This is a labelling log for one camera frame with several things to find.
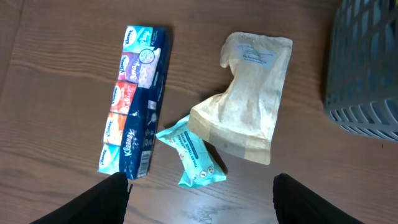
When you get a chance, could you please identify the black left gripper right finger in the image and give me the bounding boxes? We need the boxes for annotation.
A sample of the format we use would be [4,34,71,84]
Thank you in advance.
[272,173,360,224]

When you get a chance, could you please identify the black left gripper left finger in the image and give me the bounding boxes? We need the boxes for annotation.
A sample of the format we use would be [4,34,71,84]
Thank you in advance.
[35,172,132,224]

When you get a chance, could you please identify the beige paper pouch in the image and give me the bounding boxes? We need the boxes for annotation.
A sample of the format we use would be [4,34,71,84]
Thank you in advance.
[188,32,293,165]

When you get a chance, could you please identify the teal wipes packet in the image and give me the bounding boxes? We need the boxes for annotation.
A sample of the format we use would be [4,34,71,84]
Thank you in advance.
[156,115,227,189]

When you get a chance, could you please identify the blue Kleenex tissue multipack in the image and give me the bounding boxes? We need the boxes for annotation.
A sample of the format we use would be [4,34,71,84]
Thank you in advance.
[98,26,172,180]

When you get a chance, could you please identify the grey plastic lattice basket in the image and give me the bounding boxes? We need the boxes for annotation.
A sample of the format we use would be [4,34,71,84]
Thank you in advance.
[324,0,397,141]

